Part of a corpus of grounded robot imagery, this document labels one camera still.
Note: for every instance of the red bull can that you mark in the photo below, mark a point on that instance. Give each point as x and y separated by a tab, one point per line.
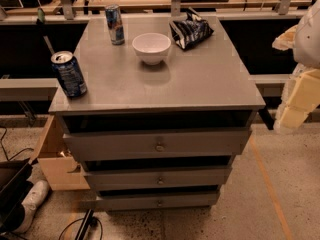
114	23

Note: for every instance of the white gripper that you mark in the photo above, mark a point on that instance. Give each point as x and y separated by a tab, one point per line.
308	40

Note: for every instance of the bottom grey drawer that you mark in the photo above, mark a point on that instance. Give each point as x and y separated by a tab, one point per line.
161	201

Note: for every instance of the grey drawer cabinet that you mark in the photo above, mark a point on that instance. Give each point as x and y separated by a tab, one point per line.
207	88

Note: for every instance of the middle grey drawer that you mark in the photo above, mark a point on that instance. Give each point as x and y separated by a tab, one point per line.
145	179

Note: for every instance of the grey drawer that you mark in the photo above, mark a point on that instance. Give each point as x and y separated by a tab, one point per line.
121	146
161	201
145	179

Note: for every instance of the white bowl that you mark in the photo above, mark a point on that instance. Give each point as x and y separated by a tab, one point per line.
151	48

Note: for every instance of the top grey drawer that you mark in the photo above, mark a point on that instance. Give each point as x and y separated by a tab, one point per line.
121	146

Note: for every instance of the black case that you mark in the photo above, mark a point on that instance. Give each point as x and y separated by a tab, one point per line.
14	186

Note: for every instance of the white shoe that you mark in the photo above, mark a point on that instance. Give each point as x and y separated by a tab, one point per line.
31	203

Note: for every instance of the blue pepsi can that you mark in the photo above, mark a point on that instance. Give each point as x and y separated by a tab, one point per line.
68	72

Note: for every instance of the wooden box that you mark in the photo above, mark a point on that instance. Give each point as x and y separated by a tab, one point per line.
56	162

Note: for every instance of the blue chip bag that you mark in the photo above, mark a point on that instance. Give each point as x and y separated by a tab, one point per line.
191	31

